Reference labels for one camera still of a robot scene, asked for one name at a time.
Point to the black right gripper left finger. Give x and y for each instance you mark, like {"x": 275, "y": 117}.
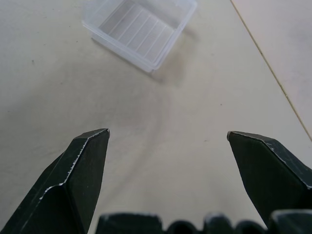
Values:
{"x": 73, "y": 185}

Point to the clear plastic tray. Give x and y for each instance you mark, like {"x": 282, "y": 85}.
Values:
{"x": 136, "y": 31}

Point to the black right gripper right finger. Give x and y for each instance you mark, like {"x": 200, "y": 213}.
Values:
{"x": 273, "y": 170}

